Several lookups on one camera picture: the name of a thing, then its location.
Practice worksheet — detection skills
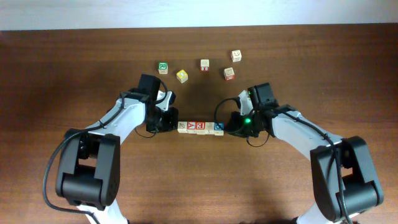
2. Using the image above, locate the leaf picture wooden block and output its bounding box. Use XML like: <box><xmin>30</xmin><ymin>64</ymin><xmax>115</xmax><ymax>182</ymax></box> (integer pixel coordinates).
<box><xmin>177</xmin><ymin>121</ymin><xmax>188</xmax><ymax>133</ymax></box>

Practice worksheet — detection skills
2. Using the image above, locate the blue letter D block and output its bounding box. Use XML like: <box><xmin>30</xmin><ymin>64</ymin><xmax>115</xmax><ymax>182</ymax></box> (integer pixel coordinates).
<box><xmin>214</xmin><ymin>123</ymin><xmax>224</xmax><ymax>136</ymax></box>

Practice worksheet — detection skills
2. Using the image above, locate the red letter A block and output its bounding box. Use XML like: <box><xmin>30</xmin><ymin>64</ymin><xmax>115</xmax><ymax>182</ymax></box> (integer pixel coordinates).
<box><xmin>187</xmin><ymin>121</ymin><xmax>197</xmax><ymax>134</ymax></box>

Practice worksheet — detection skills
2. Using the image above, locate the plain letter J block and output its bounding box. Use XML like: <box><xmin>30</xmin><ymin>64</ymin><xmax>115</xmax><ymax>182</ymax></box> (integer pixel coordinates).
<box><xmin>205</xmin><ymin>122</ymin><xmax>215</xmax><ymax>135</ymax></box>

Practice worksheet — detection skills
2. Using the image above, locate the red letter E block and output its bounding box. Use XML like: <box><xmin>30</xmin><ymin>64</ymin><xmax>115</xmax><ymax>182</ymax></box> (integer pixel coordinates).
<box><xmin>195</xmin><ymin>121</ymin><xmax>206</xmax><ymax>135</ymax></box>

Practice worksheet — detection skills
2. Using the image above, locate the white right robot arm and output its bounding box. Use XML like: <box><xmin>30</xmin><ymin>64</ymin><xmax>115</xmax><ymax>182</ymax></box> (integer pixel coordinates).
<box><xmin>223</xmin><ymin>83</ymin><xmax>384</xmax><ymax>223</ymax></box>

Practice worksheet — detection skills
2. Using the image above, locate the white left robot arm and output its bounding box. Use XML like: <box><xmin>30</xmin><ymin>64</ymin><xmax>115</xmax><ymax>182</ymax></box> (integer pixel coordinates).
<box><xmin>55</xmin><ymin>74</ymin><xmax>178</xmax><ymax>223</ymax></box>

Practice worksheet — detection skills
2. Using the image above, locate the yellow wooden block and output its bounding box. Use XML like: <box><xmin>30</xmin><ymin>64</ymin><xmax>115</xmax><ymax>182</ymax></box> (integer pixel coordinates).
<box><xmin>176</xmin><ymin>70</ymin><xmax>188</xmax><ymax>83</ymax></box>

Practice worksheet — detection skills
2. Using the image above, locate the green letter R block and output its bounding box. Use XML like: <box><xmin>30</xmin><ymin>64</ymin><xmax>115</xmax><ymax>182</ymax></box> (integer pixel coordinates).
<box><xmin>158</xmin><ymin>62</ymin><xmax>169</xmax><ymax>75</ymax></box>

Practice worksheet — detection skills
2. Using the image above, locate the red picture wooden block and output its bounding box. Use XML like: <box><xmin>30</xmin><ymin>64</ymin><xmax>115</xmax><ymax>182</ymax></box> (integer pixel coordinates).
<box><xmin>223</xmin><ymin>67</ymin><xmax>235</xmax><ymax>80</ymax></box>

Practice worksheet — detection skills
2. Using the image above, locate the brown picture wooden block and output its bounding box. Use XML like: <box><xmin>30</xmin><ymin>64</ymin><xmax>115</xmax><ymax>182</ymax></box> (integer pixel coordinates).
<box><xmin>231</xmin><ymin>50</ymin><xmax>242</xmax><ymax>62</ymax></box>

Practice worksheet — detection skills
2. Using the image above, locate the red pattern wooden block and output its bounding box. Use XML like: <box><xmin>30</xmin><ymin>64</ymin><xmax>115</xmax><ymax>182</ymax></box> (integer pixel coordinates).
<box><xmin>200</xmin><ymin>59</ymin><xmax>210</xmax><ymax>72</ymax></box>

